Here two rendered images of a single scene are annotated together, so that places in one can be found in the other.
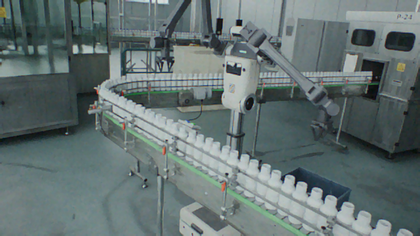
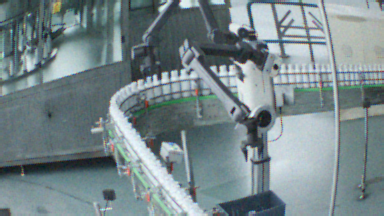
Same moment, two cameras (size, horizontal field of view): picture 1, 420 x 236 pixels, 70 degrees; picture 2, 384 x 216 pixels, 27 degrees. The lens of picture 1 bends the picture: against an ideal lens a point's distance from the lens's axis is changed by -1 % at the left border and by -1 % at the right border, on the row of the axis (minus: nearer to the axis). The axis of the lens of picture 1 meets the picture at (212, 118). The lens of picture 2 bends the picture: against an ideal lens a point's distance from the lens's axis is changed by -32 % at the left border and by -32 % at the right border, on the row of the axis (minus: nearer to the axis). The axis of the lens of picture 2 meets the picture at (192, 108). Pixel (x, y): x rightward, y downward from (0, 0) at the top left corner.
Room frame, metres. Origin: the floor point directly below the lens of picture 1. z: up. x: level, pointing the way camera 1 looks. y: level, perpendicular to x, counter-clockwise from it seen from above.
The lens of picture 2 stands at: (-2.88, -2.84, 2.90)
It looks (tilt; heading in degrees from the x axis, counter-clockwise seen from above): 16 degrees down; 31
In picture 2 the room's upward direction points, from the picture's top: 6 degrees counter-clockwise
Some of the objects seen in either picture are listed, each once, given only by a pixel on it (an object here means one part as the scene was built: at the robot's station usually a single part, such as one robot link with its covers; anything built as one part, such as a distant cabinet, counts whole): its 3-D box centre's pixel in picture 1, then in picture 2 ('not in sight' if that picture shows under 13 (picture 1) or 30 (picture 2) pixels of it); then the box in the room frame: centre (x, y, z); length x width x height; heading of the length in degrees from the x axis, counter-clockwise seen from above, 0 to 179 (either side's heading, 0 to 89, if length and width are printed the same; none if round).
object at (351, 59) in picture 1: (350, 63); not in sight; (4.82, -2.10, 1.22); 0.23 x 0.04 x 0.32; 26
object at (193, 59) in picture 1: (203, 78); (364, 58); (6.00, 0.24, 0.59); 1.10 x 0.62 x 1.18; 116
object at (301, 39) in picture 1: (298, 58); not in sight; (7.55, -2.01, 0.96); 0.82 x 0.50 x 1.91; 116
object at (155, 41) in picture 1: (160, 38); (142, 46); (1.92, 0.35, 1.60); 0.12 x 0.09 x 0.12; 135
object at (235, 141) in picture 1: (233, 156); (260, 187); (2.14, -0.19, 0.74); 0.11 x 0.11 x 0.40; 44
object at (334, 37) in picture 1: (325, 58); not in sight; (7.95, -2.81, 0.96); 0.82 x 0.50 x 1.91; 116
